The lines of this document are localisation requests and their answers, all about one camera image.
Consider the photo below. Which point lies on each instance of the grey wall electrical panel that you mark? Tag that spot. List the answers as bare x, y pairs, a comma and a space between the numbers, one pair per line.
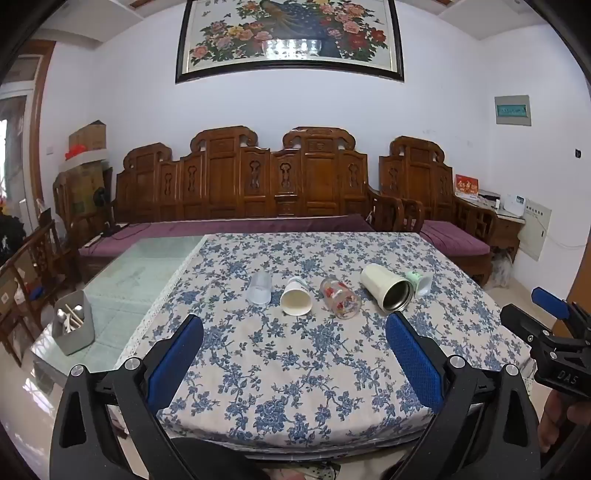
512, 110

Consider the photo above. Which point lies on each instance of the purple armchair cushion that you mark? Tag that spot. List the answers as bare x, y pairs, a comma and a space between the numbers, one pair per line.
455, 237

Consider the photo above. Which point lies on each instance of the wooden door frame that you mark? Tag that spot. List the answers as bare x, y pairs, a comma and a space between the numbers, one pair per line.
40, 115

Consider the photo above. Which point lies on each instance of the grey plastic bin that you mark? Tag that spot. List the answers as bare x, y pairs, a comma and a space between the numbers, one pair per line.
74, 334

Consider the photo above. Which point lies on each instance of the wooden side chair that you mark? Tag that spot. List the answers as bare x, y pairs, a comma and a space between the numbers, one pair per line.
32, 281

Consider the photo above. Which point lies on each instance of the wooden side table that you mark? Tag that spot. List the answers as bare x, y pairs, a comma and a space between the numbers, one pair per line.
503, 226

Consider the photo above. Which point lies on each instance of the red desk calendar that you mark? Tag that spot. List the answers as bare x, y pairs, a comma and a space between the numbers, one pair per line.
466, 185

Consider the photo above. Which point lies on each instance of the small green and white cup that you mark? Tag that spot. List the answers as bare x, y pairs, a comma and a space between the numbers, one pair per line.
419, 282

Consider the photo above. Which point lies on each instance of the white router box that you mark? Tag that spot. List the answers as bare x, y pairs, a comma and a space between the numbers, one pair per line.
516, 204

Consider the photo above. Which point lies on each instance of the person's right hand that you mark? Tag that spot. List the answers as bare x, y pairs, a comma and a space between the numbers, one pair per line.
554, 424

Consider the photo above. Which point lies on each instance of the large grey wall cabinet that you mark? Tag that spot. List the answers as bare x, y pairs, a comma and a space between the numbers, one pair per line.
538, 230

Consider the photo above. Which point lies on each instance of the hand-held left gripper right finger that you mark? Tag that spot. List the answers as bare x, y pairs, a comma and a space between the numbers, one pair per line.
415, 364

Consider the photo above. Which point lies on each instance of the glass cup with red print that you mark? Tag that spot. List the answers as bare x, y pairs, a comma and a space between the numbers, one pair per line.
340, 297

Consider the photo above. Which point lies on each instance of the blue floral tablecloth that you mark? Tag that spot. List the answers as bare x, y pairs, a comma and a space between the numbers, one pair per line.
295, 378

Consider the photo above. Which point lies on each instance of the white paper cup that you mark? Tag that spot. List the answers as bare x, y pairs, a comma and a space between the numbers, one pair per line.
296, 299

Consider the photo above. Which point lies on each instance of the wooden chopsticks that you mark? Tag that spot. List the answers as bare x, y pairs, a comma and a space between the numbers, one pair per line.
69, 316

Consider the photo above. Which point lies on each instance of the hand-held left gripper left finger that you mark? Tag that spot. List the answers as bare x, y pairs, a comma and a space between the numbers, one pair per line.
175, 360

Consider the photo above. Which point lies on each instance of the carved wooden armchair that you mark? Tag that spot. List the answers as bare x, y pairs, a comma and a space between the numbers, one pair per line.
429, 184

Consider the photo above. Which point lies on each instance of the small cardboard box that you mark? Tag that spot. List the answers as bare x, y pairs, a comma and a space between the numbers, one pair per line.
88, 136

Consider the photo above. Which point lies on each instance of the large cardboard box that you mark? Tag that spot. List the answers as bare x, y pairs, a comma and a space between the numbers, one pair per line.
83, 194

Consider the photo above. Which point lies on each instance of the framed floral painting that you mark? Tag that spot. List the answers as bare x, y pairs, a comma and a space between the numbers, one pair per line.
291, 37

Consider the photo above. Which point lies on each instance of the cream tumbler with metal inside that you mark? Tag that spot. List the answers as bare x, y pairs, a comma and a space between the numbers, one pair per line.
385, 287

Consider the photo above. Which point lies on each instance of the black standing fan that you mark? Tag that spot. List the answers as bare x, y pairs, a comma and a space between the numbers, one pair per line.
102, 207

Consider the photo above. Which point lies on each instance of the grey fuzzy object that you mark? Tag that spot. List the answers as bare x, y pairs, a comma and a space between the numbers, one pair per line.
502, 266

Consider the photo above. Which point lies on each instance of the carved wooden sofa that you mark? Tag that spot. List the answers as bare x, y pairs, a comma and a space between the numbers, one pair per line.
240, 180

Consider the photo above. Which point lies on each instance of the translucent plastic cup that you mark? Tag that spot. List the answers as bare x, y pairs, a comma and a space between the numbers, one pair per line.
259, 287

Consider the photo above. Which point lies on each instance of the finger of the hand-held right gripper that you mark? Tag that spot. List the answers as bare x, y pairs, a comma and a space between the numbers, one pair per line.
522, 324
550, 301

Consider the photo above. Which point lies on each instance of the purple sofa cushion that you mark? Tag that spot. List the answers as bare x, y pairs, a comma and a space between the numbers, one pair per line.
221, 230

